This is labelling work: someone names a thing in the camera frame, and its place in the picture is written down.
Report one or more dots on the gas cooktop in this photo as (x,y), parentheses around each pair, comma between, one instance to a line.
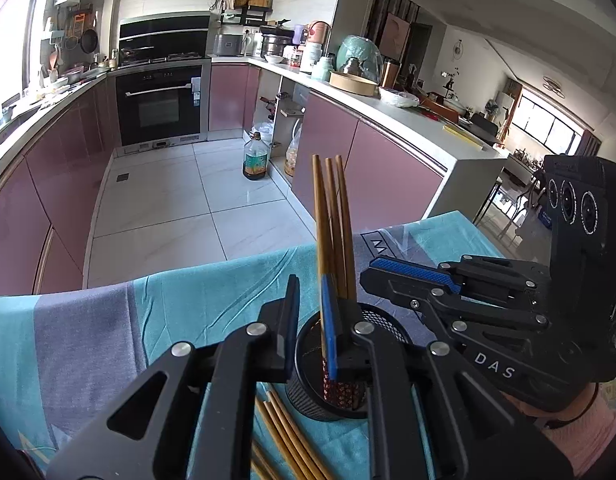
(182,56)

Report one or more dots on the pink peninsula cabinets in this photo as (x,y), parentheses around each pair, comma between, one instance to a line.
(368,160)

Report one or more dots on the pink kettle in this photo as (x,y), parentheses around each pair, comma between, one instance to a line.
(319,32)

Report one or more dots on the black built-in oven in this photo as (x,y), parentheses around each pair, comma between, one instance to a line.
(157,105)

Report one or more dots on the steel pressure cooker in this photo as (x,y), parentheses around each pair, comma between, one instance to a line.
(277,45)

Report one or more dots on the living room window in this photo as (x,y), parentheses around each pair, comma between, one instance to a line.
(548,122)

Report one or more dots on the teal and grey tablecloth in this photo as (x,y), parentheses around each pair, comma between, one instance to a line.
(187,300)

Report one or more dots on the black mesh cup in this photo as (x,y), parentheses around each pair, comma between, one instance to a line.
(308,402)

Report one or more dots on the plastic bag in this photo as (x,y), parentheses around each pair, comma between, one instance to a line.
(294,155)

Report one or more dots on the pink corner cabinet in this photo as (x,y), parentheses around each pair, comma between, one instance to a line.
(227,97)

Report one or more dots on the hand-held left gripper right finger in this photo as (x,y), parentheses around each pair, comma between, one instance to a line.
(331,332)

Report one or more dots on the black wall rack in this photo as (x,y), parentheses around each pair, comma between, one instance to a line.
(245,15)

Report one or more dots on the cooking oil bottle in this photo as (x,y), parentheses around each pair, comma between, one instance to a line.
(255,160)

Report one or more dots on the long pink base cabinets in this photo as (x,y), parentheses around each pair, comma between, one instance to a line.
(62,160)

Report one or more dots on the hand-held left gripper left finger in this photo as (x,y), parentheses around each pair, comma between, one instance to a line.
(290,327)

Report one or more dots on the kitchen window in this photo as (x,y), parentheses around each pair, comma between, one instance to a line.
(12,20)

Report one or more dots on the framed wall picture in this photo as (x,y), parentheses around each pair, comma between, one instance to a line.
(397,35)

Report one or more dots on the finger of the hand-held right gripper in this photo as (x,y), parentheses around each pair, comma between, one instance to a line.
(403,292)
(413,271)

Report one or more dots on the ceiling lamp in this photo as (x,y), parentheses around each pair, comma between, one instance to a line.
(553,85)

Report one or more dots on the teal countertop appliance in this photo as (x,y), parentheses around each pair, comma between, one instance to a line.
(358,50)

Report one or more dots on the white covered bowl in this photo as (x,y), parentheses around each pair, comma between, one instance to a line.
(398,97)

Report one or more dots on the copper thermos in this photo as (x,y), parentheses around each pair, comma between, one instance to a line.
(391,72)

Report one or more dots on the red-tipped wooden chopstick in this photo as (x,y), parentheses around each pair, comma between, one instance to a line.
(263,462)
(287,441)
(298,435)
(319,220)
(335,225)
(275,442)

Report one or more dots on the hanging black pan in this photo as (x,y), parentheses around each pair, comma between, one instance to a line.
(89,40)

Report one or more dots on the black range hood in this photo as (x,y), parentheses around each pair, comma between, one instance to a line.
(162,35)

